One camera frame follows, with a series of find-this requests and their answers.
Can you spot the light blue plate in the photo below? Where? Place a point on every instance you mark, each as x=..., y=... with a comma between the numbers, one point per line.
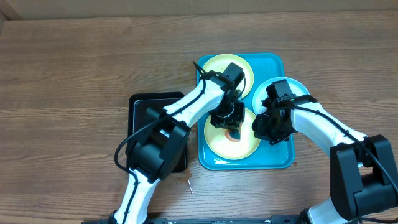
x=260, y=93

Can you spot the teal plastic serving tray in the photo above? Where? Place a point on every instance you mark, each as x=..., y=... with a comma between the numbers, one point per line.
x=265, y=66

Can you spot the teal orange sponge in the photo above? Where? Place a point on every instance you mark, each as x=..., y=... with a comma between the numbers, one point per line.
x=234, y=135

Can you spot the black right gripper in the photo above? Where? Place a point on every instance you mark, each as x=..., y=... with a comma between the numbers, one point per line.
x=265, y=133

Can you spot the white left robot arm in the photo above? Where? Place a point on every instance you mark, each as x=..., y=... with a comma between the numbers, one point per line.
x=151, y=153

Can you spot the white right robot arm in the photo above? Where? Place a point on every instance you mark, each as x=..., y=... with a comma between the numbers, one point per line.
x=363, y=172

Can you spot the black water tray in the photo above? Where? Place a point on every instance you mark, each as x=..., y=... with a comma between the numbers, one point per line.
x=138, y=105

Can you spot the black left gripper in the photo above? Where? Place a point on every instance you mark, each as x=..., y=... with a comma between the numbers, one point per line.
x=233, y=123

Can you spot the yellow plate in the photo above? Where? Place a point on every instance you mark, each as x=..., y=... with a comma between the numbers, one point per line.
x=219, y=63
x=223, y=145

